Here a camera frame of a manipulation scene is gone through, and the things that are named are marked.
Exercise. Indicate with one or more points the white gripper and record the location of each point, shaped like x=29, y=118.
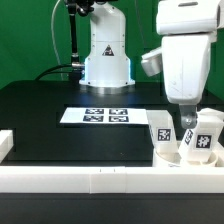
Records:
x=186, y=65

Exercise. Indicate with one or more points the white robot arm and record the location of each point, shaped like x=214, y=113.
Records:
x=188, y=28

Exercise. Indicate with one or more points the white sheet with tags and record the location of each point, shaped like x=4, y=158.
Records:
x=78, y=115

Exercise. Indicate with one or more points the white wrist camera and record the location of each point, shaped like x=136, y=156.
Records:
x=152, y=62

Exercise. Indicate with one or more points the white U-shaped fence frame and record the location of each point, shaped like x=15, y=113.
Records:
x=47, y=179

